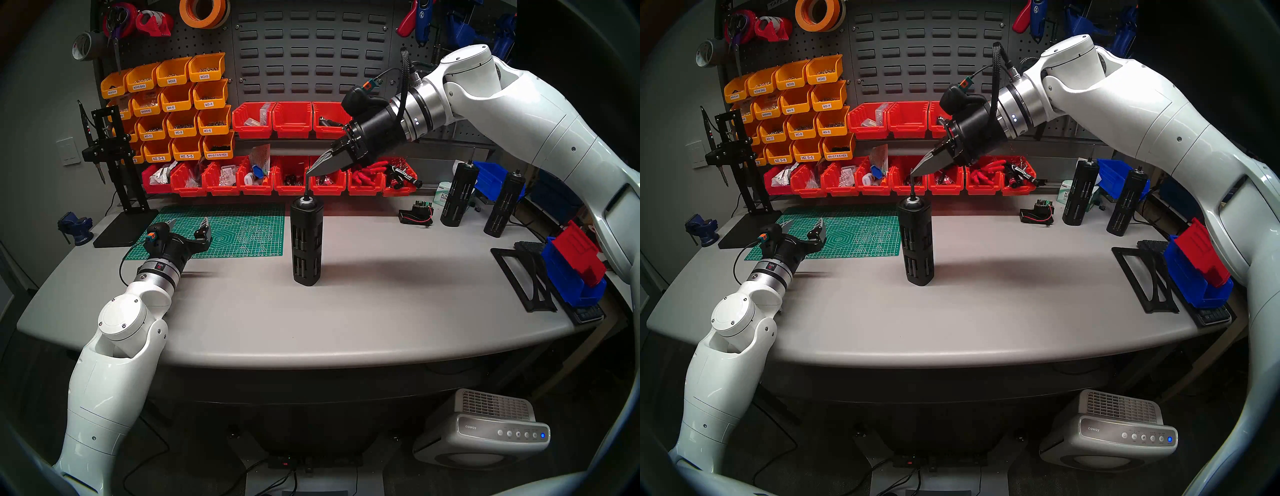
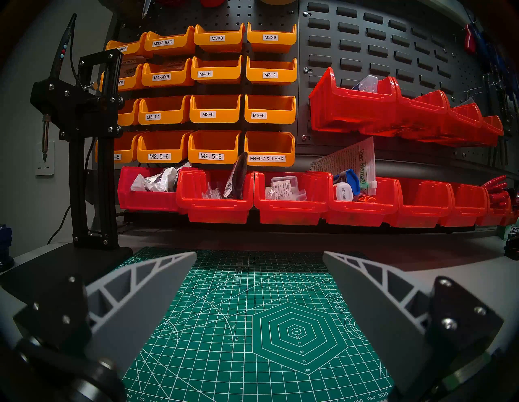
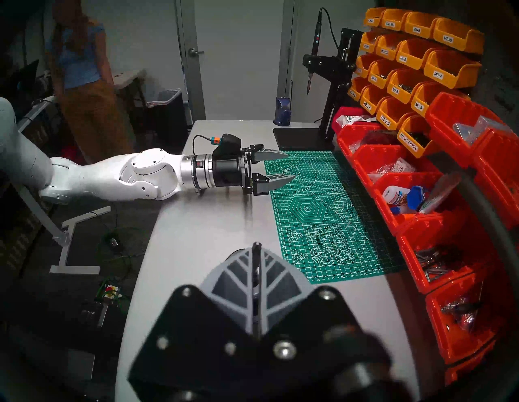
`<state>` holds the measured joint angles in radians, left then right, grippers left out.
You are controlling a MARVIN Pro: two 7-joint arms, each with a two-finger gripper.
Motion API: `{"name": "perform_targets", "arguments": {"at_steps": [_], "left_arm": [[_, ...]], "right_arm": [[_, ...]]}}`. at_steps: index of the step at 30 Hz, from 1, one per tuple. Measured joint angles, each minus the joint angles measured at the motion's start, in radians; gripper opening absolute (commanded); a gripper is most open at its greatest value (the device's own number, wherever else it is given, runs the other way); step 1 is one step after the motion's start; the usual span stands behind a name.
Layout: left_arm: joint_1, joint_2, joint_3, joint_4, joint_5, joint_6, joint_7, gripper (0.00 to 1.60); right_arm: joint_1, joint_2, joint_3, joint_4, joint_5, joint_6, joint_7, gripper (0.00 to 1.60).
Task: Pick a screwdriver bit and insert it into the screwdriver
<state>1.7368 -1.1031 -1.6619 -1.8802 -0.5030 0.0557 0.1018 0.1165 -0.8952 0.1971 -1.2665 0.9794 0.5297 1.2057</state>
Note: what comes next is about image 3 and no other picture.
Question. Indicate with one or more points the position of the white door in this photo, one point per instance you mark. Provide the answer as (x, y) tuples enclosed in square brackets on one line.
[(239, 60)]

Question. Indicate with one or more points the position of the white standing desk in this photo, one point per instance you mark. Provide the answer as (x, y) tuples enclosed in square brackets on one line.
[(75, 270)]

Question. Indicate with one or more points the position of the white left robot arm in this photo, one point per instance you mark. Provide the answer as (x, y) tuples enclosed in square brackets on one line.
[(142, 174)]

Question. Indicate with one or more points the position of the tall clear parts bag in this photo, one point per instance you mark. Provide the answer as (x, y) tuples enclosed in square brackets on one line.
[(440, 192)]

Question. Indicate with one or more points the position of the clear bag of screws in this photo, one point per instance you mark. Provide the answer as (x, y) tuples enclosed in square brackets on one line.
[(391, 168)]

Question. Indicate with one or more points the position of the blue bench vise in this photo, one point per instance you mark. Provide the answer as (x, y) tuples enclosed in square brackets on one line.
[(282, 111)]

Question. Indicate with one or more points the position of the yellow bin labelled M3-12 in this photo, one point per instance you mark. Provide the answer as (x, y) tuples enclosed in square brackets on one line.
[(379, 75)]

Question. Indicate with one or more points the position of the clear plastic parts bag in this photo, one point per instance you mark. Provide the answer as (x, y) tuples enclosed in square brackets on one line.
[(478, 127)]

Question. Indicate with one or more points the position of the yellow bin labelled M3-6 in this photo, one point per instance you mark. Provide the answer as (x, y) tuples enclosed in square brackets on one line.
[(425, 101)]

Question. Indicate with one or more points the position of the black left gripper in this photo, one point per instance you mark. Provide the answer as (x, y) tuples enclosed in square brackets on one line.
[(227, 174)]

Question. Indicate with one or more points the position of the yellow bin labelled M4X4X6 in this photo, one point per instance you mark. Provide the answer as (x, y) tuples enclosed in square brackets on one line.
[(389, 46)]

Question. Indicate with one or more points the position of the yellow screw bin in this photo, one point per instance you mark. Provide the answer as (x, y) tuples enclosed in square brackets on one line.
[(373, 16), (369, 40), (364, 65), (357, 90)]

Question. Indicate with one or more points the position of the yellow bin labelled M3-4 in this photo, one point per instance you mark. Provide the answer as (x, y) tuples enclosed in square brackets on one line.
[(450, 69)]

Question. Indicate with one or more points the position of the dark antistatic parts bag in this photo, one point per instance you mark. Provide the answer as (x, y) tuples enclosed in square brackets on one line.
[(377, 137)]

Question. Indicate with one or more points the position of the yellow bin labelled M2.5-5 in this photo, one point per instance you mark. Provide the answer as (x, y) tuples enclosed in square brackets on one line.
[(391, 115)]

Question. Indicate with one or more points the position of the thin dark screwdriver bit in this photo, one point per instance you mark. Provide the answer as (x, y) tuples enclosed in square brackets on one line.
[(256, 248)]

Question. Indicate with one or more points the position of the person in blue shirt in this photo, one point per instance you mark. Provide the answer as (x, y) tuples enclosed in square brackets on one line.
[(81, 60)]

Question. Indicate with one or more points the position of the yellow bin labelled M3X8 BAD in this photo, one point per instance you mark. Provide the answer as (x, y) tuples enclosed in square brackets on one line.
[(395, 20)]

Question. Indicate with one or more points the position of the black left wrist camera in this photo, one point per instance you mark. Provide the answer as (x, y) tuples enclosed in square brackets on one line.
[(229, 144)]

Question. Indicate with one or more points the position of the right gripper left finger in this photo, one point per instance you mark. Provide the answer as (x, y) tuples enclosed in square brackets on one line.
[(211, 324)]

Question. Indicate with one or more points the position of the red plastic parts bin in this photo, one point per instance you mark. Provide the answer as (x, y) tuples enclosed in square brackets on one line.
[(363, 160), (446, 117), (413, 263), (498, 162), (462, 364), (348, 135), (442, 324), (385, 212), (344, 110)]

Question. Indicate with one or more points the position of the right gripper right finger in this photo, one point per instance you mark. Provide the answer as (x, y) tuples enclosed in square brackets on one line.
[(300, 316)]

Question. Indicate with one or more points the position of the white folding table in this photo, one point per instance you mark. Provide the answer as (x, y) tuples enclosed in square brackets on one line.
[(127, 77)]

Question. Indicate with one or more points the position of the small blue plastic part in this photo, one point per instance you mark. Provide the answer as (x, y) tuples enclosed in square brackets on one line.
[(415, 196)]

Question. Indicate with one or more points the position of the green cutting mat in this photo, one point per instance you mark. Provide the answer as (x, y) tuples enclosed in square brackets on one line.
[(324, 202)]

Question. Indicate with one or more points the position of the black trash bin white liner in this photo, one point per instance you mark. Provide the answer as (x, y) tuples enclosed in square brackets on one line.
[(168, 121)]

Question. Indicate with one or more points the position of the white plastic bag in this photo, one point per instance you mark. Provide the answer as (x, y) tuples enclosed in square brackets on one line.
[(354, 118)]

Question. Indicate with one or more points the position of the yellow bin labelled M4-0.7 hex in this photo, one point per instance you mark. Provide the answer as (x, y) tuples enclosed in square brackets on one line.
[(411, 140)]

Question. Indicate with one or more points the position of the bagged small metal parts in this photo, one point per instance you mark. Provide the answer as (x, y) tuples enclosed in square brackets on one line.
[(462, 312)]

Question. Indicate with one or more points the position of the pile of metal screwdriver bits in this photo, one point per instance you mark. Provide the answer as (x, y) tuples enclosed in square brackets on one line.
[(436, 261)]

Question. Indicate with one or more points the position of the yellow bin labelled M3-8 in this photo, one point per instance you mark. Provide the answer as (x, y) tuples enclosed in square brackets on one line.
[(401, 87)]

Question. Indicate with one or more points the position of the black metal stand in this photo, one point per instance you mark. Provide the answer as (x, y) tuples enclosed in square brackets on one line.
[(336, 81)]

